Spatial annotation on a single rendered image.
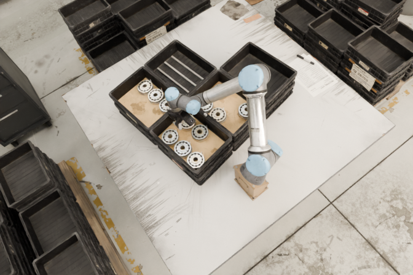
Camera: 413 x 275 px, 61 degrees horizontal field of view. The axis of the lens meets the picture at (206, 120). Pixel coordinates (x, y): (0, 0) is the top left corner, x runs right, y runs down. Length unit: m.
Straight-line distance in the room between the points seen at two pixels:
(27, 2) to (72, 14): 1.31
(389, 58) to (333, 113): 0.84
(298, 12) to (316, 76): 1.15
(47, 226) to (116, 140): 0.77
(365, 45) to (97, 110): 2.10
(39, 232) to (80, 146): 0.91
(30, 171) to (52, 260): 0.67
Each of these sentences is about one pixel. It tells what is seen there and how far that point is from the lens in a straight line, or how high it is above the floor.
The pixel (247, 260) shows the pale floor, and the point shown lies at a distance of 2.74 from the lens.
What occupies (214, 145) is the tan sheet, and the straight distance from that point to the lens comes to 2.09.
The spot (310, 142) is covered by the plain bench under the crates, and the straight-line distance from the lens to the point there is 2.28.
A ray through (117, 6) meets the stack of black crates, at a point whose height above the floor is 0.38.
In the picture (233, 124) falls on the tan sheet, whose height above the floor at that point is 0.83.
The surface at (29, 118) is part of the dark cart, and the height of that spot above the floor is 0.25.
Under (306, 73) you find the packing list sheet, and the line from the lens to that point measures 2.55.
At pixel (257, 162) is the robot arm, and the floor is 1.13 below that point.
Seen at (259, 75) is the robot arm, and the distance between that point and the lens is 1.63.
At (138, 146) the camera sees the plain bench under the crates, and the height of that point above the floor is 0.70.
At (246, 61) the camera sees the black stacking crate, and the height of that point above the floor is 0.83.
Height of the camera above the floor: 2.71
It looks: 60 degrees down
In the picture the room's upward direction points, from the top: 11 degrees counter-clockwise
